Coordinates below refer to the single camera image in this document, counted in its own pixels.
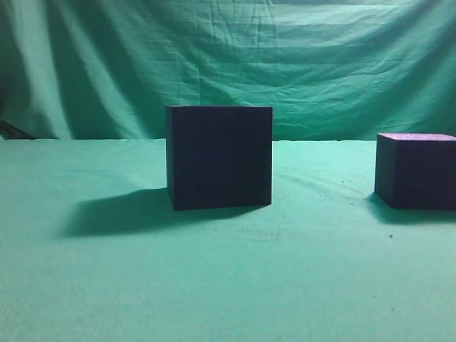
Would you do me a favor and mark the dark purple foam cube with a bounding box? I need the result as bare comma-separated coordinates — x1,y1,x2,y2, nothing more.
165,105,274,211

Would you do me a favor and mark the purple foam groove block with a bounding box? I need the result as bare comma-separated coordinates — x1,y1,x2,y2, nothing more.
374,133,455,210

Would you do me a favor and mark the green backdrop cloth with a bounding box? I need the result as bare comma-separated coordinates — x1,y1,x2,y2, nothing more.
1,1,455,140

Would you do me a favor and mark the green table cloth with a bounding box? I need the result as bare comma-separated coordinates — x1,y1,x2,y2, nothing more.
1,140,455,341

